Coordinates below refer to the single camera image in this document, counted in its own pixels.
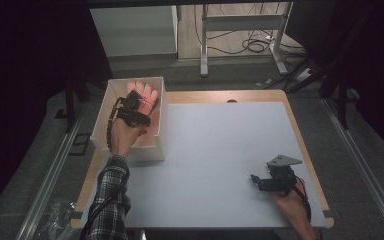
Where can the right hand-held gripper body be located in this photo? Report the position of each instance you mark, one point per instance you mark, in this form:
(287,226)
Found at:
(281,175)

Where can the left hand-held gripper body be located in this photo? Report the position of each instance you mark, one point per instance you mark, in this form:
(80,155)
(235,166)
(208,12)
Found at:
(133,111)

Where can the pink glove with red print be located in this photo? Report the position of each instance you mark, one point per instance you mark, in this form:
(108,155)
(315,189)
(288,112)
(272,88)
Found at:
(148,96)

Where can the white box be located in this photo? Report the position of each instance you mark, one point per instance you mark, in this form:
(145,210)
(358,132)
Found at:
(126,88)

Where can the person's left hand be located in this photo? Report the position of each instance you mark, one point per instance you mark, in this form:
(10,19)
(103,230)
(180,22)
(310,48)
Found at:
(123,136)

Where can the person's right hand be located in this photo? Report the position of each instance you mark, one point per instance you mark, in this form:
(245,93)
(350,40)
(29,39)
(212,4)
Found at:
(290,205)

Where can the pale blue table mat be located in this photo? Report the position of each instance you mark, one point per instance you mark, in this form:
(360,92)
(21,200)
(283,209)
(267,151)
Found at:
(213,166)

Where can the black stand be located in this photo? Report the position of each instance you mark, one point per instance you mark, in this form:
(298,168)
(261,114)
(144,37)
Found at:
(342,100)
(70,106)

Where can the white cabinet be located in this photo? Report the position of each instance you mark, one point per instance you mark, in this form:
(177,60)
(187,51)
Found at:
(133,30)

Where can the white power strip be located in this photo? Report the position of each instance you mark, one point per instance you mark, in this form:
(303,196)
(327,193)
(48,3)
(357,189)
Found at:
(304,75)

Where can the clear plastic bag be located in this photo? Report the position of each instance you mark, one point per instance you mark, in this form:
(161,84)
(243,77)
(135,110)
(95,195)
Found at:
(56,218)

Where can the black floor bracket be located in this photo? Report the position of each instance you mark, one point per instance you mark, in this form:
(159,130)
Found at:
(80,144)

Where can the metal floor rail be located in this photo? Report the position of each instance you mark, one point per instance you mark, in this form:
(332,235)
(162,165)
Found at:
(363,166)
(46,186)

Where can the grey metal desk frame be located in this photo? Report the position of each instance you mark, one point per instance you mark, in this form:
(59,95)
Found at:
(243,21)

